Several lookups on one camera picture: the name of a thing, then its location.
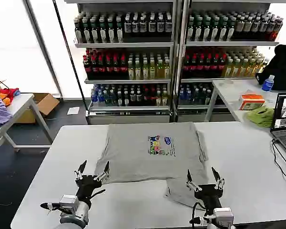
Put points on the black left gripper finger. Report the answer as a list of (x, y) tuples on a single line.
[(81, 169), (104, 173)]

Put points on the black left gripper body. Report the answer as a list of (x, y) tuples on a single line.
[(85, 184)]

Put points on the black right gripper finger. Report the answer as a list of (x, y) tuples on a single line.
[(218, 179), (191, 181)]

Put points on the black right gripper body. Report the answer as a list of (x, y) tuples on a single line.
[(208, 194)]

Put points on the grey printed t-shirt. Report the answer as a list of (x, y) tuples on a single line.
[(145, 164)]

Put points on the white paper sheet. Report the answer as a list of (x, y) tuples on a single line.
[(73, 111)]

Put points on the green cloth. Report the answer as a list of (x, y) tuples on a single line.
[(261, 117)]

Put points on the large open cardboard box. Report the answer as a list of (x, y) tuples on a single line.
[(44, 101)]

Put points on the orange tissue box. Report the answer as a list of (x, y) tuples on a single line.
[(251, 102)]

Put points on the white side table with laptop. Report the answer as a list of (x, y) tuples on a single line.
[(231, 95)]

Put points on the grey laptop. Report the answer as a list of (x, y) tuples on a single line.
[(284, 119)]

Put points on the white side table with clothes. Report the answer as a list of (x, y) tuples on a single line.
[(19, 105)]

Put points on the purple cloth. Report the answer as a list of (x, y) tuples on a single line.
[(0, 112)]

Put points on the orange cloth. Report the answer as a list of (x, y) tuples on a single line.
[(5, 99)]

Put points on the red cloth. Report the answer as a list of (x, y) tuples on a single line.
[(10, 91)]

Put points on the blue plastic bottle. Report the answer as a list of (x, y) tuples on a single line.
[(268, 84)]

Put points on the black leaning pole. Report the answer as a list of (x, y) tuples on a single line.
[(70, 59)]

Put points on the narrow steel shelf with bottles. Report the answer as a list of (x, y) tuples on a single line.
[(126, 59)]

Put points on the black bag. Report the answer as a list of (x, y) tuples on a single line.
[(281, 66)]

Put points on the wide steel shelf with bottles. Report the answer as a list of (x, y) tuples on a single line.
[(224, 47)]

